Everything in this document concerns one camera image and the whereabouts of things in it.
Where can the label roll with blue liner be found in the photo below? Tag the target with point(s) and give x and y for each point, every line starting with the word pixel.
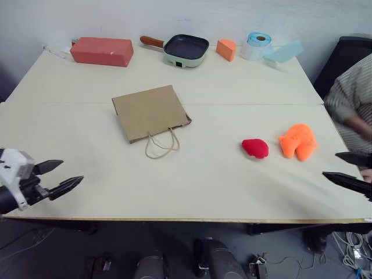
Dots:
pixel 255 46

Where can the brown paper bag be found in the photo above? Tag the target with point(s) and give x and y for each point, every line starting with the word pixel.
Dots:
pixel 149 114

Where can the red rectangular box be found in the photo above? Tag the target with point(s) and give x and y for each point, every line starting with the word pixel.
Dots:
pixel 100 52

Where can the orange wedge block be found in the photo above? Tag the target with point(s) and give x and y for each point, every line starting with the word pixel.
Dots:
pixel 226 50

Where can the dark rounded shape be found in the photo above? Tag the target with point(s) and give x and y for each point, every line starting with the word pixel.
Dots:
pixel 149 267
pixel 218 260

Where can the red plush toy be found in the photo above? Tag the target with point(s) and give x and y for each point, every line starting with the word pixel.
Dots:
pixel 255 148

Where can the small metal device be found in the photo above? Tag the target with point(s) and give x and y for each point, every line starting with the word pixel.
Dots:
pixel 258 266

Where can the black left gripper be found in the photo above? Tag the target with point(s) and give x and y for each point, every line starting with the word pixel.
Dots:
pixel 33 189

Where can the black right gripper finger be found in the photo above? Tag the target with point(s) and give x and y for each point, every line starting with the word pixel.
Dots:
pixel 354 159
pixel 348 180

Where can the person in striped shirt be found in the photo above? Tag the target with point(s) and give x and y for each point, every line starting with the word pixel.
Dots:
pixel 353 96

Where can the light blue sheet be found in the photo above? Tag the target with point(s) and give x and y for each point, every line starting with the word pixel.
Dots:
pixel 284 51

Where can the orange plush toy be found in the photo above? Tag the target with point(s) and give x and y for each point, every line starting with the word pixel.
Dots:
pixel 299 139

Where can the small red and white item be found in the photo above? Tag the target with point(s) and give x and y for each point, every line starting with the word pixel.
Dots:
pixel 75 41

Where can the black chair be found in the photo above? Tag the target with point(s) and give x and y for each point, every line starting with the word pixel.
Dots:
pixel 337 61

